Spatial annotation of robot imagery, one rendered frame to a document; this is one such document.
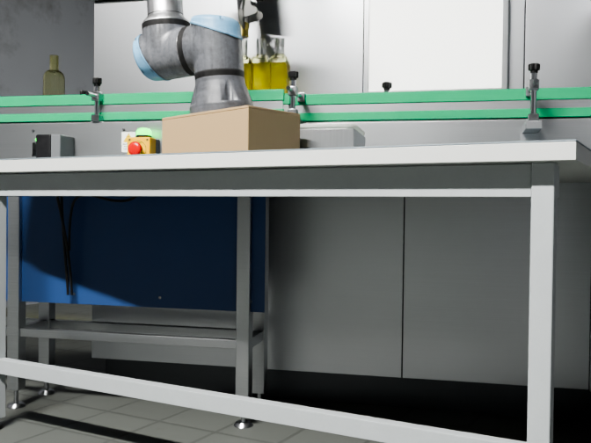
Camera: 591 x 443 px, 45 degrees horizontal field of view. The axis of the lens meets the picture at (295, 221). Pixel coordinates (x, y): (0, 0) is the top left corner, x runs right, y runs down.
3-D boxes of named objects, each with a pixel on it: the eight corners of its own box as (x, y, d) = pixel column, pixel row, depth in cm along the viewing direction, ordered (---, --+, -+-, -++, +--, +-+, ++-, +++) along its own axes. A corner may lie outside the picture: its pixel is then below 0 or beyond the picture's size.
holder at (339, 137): (367, 166, 203) (368, 139, 203) (353, 159, 176) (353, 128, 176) (309, 166, 207) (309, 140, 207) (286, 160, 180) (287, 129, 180)
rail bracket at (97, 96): (105, 123, 213) (105, 78, 213) (92, 119, 206) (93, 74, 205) (92, 123, 214) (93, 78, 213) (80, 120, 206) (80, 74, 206)
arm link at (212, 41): (229, 66, 158) (224, 4, 158) (178, 74, 164) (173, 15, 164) (253, 73, 169) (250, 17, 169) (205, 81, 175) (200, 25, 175)
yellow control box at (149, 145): (159, 164, 207) (160, 139, 207) (149, 163, 200) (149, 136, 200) (137, 164, 209) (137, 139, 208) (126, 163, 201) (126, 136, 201)
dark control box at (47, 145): (74, 164, 213) (75, 136, 213) (60, 163, 205) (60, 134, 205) (49, 164, 215) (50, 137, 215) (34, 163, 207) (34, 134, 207)
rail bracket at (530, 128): (537, 154, 194) (539, 71, 194) (544, 148, 178) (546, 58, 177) (519, 154, 195) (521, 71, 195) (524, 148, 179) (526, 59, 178)
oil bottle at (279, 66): (289, 126, 217) (290, 55, 217) (285, 123, 212) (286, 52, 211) (272, 126, 218) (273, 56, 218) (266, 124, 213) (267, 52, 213)
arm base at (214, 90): (236, 108, 157) (233, 63, 157) (177, 116, 163) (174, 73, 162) (265, 114, 171) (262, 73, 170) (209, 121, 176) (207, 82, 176)
